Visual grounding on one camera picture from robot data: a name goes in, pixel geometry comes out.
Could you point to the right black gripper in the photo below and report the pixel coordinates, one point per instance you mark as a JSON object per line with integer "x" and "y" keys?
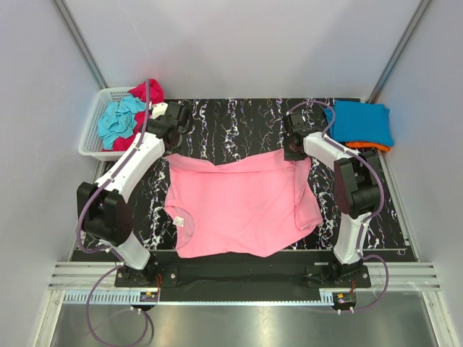
{"x": 292, "y": 153}

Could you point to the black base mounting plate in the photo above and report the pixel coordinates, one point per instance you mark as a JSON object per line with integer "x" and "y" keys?
{"x": 238, "y": 276}

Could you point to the aluminium frame rail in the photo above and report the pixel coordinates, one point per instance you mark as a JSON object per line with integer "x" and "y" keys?
{"x": 403, "y": 276}

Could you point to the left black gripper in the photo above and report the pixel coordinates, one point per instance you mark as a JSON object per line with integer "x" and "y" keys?
{"x": 182, "y": 115}

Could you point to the light blue t shirt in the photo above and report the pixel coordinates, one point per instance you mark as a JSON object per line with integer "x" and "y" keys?
{"x": 120, "y": 123}

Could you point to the red t shirt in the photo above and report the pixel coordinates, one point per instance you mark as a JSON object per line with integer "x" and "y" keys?
{"x": 154, "y": 91}

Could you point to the folded orange t shirt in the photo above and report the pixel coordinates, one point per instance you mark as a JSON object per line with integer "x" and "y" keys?
{"x": 368, "y": 145}

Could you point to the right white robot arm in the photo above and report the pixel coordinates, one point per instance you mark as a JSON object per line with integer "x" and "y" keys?
{"x": 358, "y": 195}

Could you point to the pink t shirt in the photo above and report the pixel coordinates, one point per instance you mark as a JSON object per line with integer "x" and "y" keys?
{"x": 258, "y": 205}

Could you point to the folded teal t shirt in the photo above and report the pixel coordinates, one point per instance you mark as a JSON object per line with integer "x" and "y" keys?
{"x": 361, "y": 122}

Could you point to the white plastic basket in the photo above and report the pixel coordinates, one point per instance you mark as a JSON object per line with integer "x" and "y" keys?
{"x": 90, "y": 143}

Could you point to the white slotted cable duct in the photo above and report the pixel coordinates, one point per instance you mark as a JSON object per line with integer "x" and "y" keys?
{"x": 141, "y": 298}

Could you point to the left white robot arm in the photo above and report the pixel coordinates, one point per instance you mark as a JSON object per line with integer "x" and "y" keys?
{"x": 102, "y": 207}

